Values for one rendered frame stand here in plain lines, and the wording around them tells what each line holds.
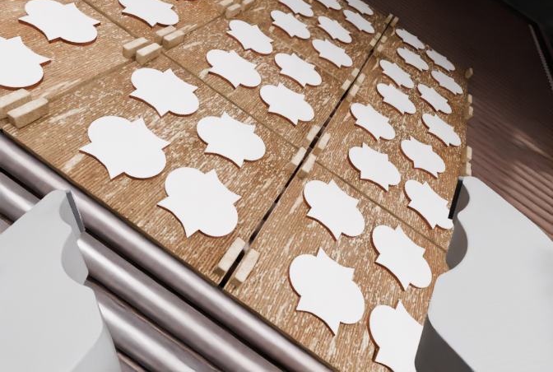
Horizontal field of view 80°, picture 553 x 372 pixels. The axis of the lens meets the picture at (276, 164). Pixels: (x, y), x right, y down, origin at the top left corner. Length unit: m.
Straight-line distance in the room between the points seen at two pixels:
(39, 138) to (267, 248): 0.40
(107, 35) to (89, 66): 0.11
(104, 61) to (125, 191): 0.31
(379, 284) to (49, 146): 0.61
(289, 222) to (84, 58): 0.51
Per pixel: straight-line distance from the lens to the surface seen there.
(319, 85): 0.97
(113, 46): 0.82
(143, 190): 0.58
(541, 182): 1.51
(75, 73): 0.75
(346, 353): 0.60
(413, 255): 0.75
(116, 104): 0.70
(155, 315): 0.54
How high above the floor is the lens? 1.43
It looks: 46 degrees down
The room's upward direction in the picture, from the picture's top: 34 degrees clockwise
